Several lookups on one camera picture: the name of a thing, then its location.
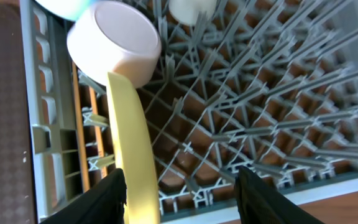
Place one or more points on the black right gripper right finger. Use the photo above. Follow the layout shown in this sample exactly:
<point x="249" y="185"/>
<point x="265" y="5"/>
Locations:
<point x="260" y="204"/>

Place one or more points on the yellow plate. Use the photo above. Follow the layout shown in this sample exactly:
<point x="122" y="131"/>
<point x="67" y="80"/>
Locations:
<point x="132" y="150"/>

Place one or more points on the blue bowl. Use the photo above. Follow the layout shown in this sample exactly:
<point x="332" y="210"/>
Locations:
<point x="70" y="10"/>

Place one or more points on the grey dishwasher rack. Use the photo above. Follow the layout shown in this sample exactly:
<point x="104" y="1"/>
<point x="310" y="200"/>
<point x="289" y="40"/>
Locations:
<point x="267" y="85"/>

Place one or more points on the pale green cup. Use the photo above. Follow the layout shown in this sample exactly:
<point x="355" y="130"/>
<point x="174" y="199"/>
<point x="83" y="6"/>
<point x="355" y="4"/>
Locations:
<point x="187" y="11"/>

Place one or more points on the brown serving tray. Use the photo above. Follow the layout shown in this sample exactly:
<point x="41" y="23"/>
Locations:
<point x="16" y="184"/>

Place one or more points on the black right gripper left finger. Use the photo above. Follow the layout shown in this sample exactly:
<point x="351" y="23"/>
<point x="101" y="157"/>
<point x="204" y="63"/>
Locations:
<point x="103" y="204"/>

